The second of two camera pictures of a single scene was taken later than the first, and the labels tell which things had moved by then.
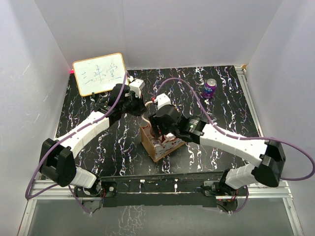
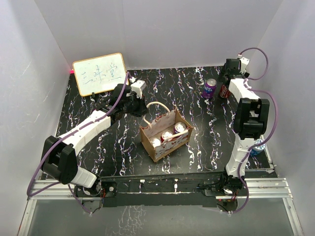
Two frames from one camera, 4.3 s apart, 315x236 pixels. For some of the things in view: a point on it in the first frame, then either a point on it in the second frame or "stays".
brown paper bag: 157,147 stays
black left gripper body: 134,105 stays
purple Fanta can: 209,88 stays
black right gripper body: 153,117 to 224,72
